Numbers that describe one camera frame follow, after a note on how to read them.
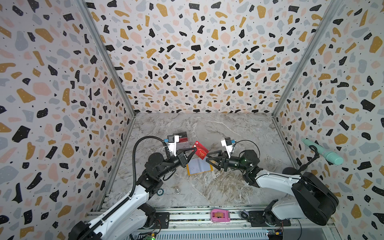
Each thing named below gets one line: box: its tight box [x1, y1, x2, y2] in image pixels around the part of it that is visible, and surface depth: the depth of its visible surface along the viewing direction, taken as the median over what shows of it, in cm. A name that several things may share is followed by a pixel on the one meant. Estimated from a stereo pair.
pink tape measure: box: [210, 208, 231, 223], surface depth 75 cm
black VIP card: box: [175, 131, 187, 139], surface depth 103 cm
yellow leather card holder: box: [186, 157, 214, 176], surface depth 92 cm
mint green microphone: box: [301, 138, 344, 166], surface depth 64 cm
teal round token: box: [156, 188, 165, 196], surface depth 84 cm
